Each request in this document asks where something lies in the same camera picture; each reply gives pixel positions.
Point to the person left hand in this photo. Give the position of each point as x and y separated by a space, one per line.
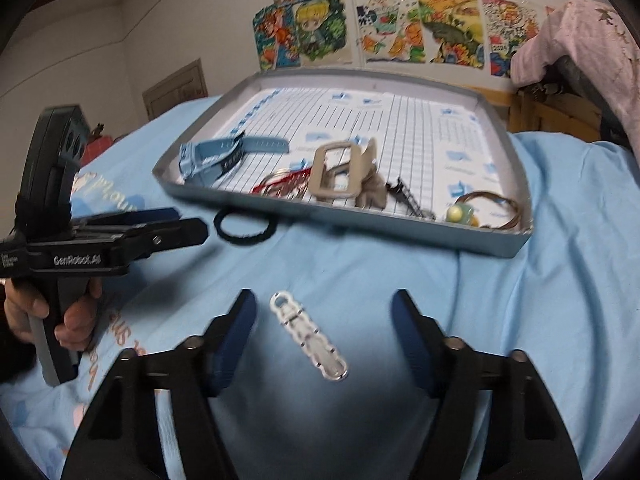
74 333

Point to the brown wooden door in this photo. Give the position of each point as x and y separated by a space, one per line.
186 84

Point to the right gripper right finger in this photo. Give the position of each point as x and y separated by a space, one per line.
526 436

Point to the pink floral blanket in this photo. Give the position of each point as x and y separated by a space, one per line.
593 41

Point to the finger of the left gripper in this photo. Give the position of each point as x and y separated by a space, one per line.
129 218
147 239

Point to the children drawings on wall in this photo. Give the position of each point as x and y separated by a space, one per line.
479 34

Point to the blue cartoon bed sheet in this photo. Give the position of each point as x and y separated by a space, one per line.
569 299

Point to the grey shallow box tray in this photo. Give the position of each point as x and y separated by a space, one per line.
396 155

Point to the red checkered bag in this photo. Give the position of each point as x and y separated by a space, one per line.
97 144

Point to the wooden side bed frame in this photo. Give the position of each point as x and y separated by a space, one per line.
563 113

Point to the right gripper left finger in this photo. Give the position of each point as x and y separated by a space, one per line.
119 436

